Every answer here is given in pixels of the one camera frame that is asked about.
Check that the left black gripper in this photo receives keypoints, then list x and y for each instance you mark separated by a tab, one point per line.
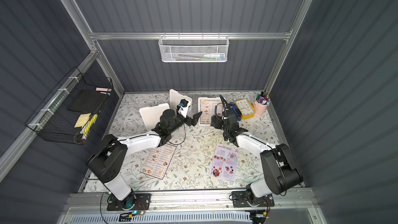
187	120

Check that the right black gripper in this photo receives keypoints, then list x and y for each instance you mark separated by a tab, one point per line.
223	115

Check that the dim sum menu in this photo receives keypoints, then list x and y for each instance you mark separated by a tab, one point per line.
207	110
158	161

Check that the white rack panel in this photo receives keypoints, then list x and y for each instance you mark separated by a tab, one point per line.
151	115
175	99
206	110

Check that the pink special menu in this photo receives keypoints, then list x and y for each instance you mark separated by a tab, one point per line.
224	163

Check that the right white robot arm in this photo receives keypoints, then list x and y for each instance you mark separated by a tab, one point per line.
280	172

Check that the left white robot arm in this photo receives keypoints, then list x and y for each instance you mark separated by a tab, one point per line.
107	162

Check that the blue stapler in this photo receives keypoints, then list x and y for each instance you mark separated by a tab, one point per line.
237	112

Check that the yellow tray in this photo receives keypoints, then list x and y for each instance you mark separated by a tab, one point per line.
246	109

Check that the pink pen cup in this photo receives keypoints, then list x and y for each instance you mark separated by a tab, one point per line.
259	108

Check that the white tube in basket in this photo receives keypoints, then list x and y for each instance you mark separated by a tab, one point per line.
215	56

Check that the pink eraser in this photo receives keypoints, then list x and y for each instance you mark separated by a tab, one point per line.
103	89

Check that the black notebook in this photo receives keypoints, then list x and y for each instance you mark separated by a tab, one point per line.
87	102

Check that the yellow patterned roll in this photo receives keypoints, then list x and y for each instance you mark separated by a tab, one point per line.
83	132

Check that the yellow sticky notepad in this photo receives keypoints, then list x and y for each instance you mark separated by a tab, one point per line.
82	120

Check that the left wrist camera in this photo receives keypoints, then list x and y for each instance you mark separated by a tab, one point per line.
183	108

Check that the white wire mesh basket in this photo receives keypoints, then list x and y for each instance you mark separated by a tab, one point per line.
190	49

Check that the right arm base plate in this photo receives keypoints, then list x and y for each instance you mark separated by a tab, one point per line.
242	199

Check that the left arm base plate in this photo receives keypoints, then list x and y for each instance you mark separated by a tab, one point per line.
133	202

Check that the black wire wall basket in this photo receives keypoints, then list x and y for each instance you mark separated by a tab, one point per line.
70	114

